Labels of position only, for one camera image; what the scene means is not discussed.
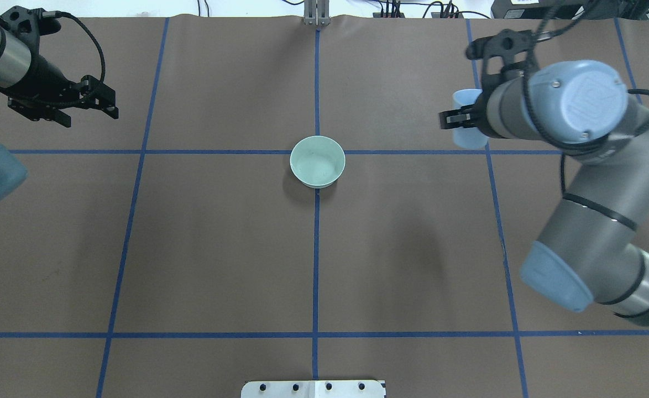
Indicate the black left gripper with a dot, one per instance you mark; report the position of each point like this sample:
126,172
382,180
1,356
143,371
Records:
50,78

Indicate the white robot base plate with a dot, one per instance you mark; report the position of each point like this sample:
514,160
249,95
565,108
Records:
315,388

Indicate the light green bowl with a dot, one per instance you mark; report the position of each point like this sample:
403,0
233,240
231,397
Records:
317,161

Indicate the light blue plastic cup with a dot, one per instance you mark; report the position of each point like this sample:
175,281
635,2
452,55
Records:
467,135

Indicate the brown paper table mat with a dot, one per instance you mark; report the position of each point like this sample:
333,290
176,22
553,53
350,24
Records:
172,252

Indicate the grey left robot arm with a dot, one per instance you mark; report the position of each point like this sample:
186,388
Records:
12,172

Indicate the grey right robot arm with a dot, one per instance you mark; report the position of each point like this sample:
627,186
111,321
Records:
584,254

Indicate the aluminium frame post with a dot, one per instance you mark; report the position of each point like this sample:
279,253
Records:
316,13

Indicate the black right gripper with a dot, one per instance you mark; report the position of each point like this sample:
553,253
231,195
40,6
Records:
480,113

